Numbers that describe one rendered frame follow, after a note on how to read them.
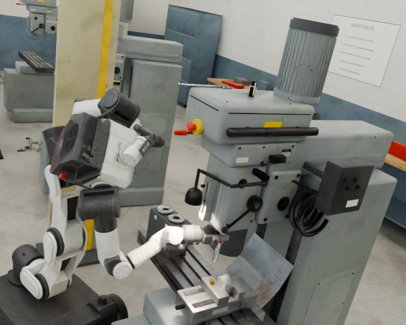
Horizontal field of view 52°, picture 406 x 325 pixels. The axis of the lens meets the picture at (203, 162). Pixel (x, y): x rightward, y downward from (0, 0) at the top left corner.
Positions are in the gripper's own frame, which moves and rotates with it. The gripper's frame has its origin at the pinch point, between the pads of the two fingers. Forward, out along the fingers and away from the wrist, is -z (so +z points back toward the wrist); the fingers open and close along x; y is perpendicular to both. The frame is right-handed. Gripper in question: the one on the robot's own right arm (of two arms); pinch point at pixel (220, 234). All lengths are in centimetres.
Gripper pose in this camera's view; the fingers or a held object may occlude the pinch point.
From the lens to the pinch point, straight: 193.6
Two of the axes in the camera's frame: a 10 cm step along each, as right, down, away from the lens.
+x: -2.9, -3.9, 8.7
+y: -1.8, 9.2, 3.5
